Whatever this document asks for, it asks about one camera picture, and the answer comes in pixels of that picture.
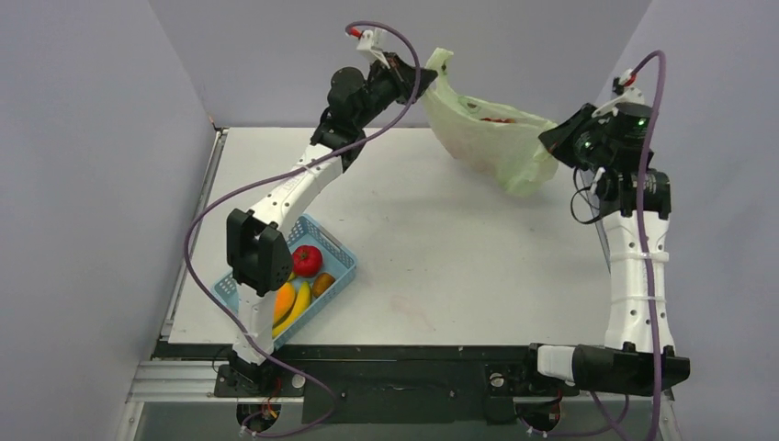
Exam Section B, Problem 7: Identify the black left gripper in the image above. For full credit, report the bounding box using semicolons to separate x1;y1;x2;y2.
355;54;437;131

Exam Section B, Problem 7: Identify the light green plastic bag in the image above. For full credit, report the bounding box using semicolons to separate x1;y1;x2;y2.
421;48;559;197

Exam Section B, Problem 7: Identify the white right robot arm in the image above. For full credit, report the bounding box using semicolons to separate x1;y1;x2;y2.
517;103;691;396

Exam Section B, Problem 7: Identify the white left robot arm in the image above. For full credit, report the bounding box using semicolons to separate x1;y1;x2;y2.
226;52;438;395

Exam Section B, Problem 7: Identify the red fake tomato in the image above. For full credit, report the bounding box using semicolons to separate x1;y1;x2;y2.
292;244;323;278

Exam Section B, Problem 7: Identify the brown fake kiwi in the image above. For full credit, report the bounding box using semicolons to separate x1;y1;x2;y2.
310;272;335;299

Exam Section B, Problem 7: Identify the yellow fake banana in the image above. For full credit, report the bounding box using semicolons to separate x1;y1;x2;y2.
272;281;312;338

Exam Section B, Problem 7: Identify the orange fake mango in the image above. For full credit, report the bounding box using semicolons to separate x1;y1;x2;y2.
273;282;297;325

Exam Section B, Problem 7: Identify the light blue perforated basket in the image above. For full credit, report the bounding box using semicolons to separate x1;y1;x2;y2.
210;214;357;353

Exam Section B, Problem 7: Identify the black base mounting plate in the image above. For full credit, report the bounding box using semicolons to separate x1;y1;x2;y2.
152;342;583;430

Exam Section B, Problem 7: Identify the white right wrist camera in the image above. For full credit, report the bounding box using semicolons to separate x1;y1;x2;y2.
592;69;645;118

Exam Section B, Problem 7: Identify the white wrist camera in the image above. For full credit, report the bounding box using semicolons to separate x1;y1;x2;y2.
356;28;390;68
592;69;645;118

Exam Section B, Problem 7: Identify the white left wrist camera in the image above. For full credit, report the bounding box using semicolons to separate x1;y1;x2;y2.
356;28;390;68

